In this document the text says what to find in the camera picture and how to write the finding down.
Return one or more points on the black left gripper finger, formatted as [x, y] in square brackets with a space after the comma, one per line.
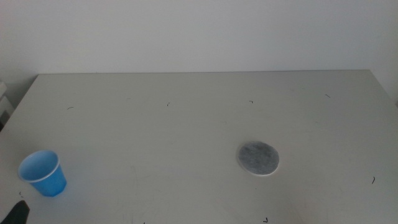
[18, 214]

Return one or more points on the blue plastic cup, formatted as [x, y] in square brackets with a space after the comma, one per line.
[46, 183]

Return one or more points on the round grey cup mat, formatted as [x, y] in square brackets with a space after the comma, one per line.
[258, 158]

